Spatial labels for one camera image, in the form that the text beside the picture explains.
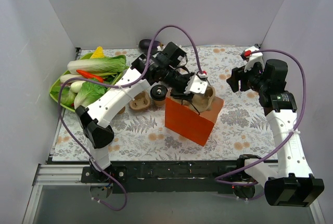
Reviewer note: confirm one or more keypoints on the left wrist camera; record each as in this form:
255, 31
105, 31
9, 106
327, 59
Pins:
197, 84

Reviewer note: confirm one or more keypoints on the cardboard cup carrier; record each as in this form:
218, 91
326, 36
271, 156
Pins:
201, 102
141, 102

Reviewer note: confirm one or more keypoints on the purple eggplant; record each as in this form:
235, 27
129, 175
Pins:
144, 45

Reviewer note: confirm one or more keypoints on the stack of paper cups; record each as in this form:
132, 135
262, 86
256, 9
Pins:
122, 110

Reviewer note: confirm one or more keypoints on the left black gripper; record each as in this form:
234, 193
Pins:
180, 88

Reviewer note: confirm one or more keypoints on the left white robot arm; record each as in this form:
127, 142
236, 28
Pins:
144, 71

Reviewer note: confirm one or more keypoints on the orange paper bag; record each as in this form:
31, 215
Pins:
188, 123

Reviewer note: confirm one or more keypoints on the brown paper coffee cup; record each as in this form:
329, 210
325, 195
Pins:
159, 103

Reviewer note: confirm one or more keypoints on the green vegetable tray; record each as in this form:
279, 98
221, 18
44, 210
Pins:
109, 77

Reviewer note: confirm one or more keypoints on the floral table mat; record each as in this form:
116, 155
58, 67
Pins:
241, 127

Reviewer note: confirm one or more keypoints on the aluminium frame rail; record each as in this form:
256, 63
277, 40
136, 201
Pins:
52, 174

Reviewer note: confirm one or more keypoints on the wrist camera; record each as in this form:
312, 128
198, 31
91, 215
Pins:
197, 84
252, 55

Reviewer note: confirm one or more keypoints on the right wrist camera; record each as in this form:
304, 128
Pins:
252, 55

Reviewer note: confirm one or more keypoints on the yellow corn cob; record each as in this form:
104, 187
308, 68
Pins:
98, 53

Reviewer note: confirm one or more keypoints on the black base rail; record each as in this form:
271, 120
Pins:
241, 185

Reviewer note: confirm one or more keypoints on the green lettuce leaf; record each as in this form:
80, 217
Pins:
88, 94

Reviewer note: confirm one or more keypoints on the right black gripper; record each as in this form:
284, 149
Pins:
240, 78

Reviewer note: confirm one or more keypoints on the napa cabbage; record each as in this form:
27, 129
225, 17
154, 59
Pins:
99, 65

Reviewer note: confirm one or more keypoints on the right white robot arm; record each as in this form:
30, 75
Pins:
293, 184

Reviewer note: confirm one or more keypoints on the red chili pepper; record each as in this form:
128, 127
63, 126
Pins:
88, 75

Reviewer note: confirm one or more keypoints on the white radish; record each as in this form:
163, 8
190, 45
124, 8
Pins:
66, 77

